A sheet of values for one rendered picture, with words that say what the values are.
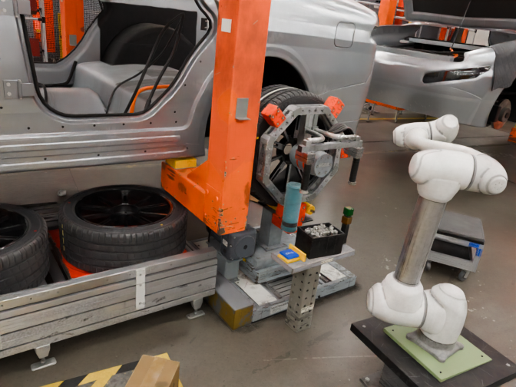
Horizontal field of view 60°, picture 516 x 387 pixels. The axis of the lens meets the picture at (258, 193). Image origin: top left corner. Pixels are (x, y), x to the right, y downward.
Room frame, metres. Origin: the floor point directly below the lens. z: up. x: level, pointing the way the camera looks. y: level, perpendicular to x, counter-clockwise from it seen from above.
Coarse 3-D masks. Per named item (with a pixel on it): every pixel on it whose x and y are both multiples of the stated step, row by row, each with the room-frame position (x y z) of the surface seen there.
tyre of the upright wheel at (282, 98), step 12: (276, 84) 2.53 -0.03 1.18; (276, 96) 2.33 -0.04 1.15; (288, 96) 2.30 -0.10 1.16; (300, 96) 2.35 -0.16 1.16; (312, 96) 2.40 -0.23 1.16; (264, 120) 2.21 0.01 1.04; (252, 180) 2.19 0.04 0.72; (252, 192) 2.22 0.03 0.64; (264, 192) 2.25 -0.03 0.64; (276, 204) 2.31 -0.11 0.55
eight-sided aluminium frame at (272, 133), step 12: (288, 108) 2.25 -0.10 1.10; (300, 108) 2.24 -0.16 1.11; (312, 108) 2.29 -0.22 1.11; (324, 108) 2.34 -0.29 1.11; (288, 120) 2.20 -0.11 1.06; (324, 120) 2.42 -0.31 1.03; (264, 132) 2.19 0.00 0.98; (276, 132) 2.16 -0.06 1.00; (264, 144) 2.14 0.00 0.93; (264, 156) 2.14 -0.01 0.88; (336, 156) 2.44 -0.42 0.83; (264, 168) 2.13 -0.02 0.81; (336, 168) 2.45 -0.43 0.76; (264, 180) 2.13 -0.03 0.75; (324, 180) 2.40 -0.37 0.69; (276, 192) 2.19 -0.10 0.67; (312, 192) 2.37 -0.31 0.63
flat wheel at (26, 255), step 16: (0, 208) 1.96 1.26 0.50; (16, 208) 1.97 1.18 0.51; (0, 224) 1.94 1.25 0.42; (16, 224) 1.85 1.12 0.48; (32, 224) 1.83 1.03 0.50; (0, 240) 1.71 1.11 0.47; (16, 240) 1.67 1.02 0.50; (32, 240) 1.69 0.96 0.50; (0, 256) 1.53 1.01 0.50; (16, 256) 1.57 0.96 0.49; (32, 256) 1.65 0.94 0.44; (48, 256) 1.82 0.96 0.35; (0, 272) 1.51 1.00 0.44; (16, 272) 1.57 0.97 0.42; (32, 272) 1.65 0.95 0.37; (0, 288) 1.50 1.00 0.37; (16, 288) 1.56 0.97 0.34
